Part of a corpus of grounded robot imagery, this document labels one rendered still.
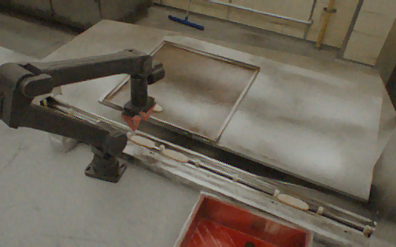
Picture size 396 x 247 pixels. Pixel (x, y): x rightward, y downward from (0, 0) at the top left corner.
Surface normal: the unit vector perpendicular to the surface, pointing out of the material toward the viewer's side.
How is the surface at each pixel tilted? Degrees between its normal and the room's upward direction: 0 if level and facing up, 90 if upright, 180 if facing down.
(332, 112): 10
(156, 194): 0
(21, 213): 0
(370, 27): 90
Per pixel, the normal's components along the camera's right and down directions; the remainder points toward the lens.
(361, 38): -0.43, 0.51
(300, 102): 0.01, -0.70
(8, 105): -0.52, 0.14
